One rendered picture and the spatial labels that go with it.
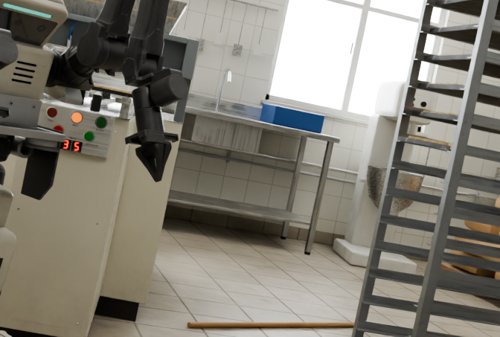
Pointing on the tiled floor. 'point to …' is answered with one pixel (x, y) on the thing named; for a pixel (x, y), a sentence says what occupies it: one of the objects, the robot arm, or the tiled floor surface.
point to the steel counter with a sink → (251, 140)
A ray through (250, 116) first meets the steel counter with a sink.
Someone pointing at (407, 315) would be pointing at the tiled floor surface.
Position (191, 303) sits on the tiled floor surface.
